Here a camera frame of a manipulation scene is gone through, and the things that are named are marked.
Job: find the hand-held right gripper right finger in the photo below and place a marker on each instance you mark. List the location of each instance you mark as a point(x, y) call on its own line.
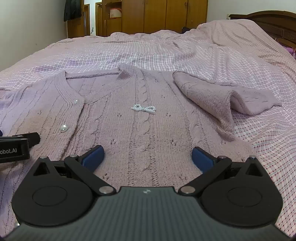
point(203, 161)

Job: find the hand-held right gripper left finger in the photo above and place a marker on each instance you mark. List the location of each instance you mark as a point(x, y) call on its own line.
point(93, 158)

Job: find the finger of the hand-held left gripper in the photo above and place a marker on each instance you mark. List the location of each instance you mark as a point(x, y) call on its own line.
point(29, 138)

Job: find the lilac knitted cardigan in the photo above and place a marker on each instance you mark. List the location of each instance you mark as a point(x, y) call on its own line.
point(138, 129)

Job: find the pink checked bedspread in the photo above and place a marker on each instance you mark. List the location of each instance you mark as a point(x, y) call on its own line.
point(185, 51)

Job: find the wooden door with glass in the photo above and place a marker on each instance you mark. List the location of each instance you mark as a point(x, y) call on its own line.
point(79, 25)

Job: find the black hanging jacket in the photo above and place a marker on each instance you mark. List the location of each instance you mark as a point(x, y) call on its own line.
point(72, 10)

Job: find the purple pillow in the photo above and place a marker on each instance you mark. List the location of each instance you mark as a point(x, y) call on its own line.
point(290, 49)

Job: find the white box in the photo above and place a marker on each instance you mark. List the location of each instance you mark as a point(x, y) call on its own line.
point(115, 13)

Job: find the wooden wardrobe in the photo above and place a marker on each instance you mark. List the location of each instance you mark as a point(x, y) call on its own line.
point(161, 16)

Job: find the dark wooden headboard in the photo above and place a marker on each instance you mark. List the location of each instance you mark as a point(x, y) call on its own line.
point(272, 23)

